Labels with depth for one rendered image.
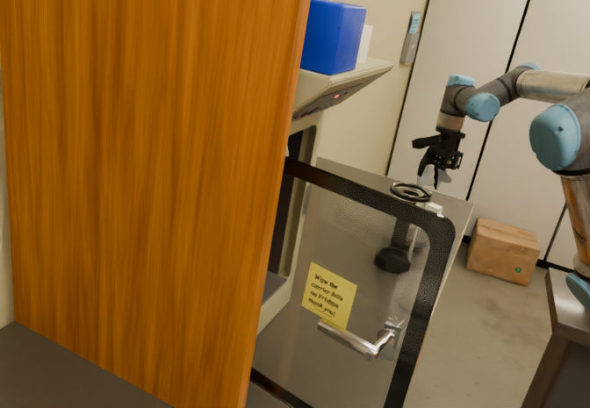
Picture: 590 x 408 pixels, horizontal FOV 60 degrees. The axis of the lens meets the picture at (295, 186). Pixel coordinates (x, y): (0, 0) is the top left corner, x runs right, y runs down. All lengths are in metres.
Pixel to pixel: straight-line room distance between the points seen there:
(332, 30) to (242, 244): 0.31
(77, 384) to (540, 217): 3.40
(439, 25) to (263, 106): 3.21
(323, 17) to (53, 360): 0.74
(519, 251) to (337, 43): 3.07
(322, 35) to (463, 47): 3.11
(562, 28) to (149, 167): 3.25
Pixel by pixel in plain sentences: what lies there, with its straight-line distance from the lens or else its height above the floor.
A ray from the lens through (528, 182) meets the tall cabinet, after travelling 3.88.
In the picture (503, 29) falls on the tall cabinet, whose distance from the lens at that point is 3.75.
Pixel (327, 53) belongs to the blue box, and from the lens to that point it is 0.69.
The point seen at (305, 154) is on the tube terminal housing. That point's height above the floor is 1.29.
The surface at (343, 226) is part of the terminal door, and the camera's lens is 0.69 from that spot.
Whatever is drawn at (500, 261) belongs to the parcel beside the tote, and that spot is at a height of 0.13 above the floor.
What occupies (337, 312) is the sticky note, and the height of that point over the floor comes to 1.20.
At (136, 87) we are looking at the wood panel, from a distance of 0.74.
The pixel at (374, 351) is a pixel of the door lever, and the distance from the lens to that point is 0.68.
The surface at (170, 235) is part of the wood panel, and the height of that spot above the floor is 1.25.
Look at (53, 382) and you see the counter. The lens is 1.00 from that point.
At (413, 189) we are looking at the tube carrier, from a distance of 1.41.
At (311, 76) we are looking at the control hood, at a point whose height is 1.51.
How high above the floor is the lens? 1.62
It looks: 22 degrees down
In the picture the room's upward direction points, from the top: 10 degrees clockwise
